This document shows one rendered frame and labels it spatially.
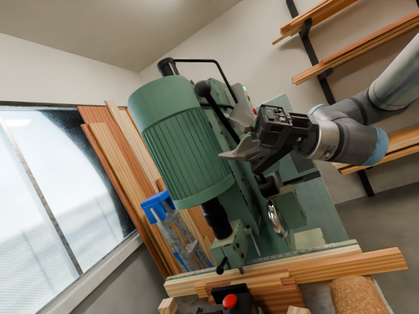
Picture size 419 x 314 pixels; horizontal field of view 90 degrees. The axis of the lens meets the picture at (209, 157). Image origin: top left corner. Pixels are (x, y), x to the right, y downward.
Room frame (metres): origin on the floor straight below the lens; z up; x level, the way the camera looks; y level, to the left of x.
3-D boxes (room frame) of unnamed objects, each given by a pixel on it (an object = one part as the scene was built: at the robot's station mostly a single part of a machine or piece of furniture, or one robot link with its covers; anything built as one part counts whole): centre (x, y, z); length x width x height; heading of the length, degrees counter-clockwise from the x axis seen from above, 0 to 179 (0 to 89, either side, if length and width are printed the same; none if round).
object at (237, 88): (0.81, -0.20, 1.40); 0.10 x 0.06 x 0.16; 158
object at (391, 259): (0.53, -0.04, 0.92); 0.54 x 0.02 x 0.04; 68
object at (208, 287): (0.55, 0.06, 0.92); 0.25 x 0.02 x 0.05; 68
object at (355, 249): (0.59, 0.04, 0.92); 0.60 x 0.02 x 0.05; 68
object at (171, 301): (0.62, 0.31, 0.92); 0.04 x 0.04 x 0.04; 71
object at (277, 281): (0.49, 0.05, 0.94); 0.16 x 0.02 x 0.07; 68
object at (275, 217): (0.64, -0.11, 1.02); 0.12 x 0.03 x 0.12; 158
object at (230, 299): (0.40, 0.08, 1.02); 0.03 x 0.03 x 0.01
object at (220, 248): (0.59, 0.04, 1.03); 0.14 x 0.07 x 0.09; 158
